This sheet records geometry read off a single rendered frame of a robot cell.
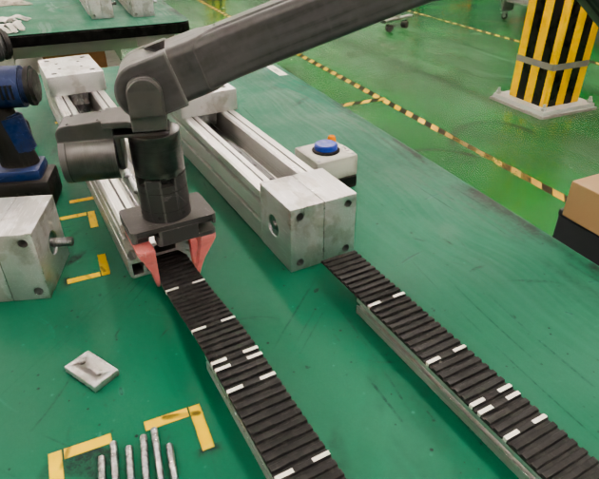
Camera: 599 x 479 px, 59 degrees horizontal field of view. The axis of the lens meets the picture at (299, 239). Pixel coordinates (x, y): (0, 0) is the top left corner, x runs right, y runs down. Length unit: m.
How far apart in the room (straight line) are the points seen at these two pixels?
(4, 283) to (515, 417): 0.59
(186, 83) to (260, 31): 0.09
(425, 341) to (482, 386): 0.07
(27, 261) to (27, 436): 0.22
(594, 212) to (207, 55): 0.60
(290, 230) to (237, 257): 0.11
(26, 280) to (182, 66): 0.33
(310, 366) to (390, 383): 0.09
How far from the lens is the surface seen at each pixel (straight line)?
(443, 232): 0.83
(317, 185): 0.72
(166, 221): 0.64
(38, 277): 0.73
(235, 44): 0.57
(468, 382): 0.55
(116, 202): 0.74
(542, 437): 0.53
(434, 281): 0.72
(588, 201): 0.90
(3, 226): 0.72
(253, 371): 0.53
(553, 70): 3.88
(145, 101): 0.56
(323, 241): 0.72
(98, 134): 0.61
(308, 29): 0.58
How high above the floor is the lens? 1.20
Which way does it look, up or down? 33 degrees down
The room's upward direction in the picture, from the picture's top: straight up
